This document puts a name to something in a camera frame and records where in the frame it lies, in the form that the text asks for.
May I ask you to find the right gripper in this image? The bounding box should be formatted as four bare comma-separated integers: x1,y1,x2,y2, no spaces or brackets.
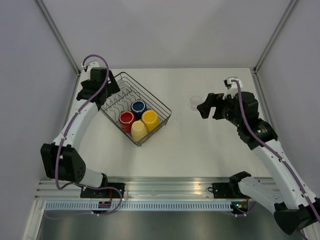
197,90,243,127

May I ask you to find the clear glass cup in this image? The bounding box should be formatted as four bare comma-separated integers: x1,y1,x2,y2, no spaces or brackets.
190,96,203,111
108,92,122,101
117,79,127,92

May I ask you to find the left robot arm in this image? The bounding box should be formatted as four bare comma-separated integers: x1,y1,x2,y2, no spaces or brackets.
40,67,120,198

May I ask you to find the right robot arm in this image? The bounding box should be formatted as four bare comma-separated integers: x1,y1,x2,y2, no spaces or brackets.
196,91,320,235

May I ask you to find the blue mug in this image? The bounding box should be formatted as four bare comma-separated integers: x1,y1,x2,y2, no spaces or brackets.
130,100,148,120

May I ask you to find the red mug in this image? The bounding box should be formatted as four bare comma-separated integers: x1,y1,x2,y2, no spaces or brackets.
118,111,136,133

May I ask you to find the pale yellow mug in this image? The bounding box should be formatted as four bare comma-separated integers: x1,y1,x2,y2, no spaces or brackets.
131,120,148,142

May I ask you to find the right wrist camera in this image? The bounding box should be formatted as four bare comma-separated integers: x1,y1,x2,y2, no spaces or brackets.
222,77,243,100

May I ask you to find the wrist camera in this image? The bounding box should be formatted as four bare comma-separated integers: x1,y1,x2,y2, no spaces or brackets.
222,77,243,100
81,61,100,73

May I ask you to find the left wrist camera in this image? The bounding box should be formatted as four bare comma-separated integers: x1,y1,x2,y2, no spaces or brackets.
81,61,100,73

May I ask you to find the wire dish rack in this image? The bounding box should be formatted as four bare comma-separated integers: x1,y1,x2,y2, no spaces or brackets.
100,71,172,147

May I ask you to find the right frame post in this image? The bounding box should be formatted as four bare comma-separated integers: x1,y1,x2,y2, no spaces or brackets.
252,0,299,74

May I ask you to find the frame post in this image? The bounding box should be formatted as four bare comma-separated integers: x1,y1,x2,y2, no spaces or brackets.
252,0,299,74
34,0,81,76

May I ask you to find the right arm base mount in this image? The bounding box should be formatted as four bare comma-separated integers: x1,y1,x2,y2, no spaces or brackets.
207,182,244,199

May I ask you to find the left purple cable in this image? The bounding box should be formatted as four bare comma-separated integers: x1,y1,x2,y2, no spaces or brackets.
44,53,125,220

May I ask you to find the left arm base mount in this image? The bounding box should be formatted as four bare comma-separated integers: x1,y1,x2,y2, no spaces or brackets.
80,182,126,200

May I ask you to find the left frame post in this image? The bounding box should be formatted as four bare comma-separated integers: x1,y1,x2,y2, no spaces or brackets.
34,0,81,76

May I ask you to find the white slotted cable duct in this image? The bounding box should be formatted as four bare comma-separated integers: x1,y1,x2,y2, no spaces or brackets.
45,200,232,212

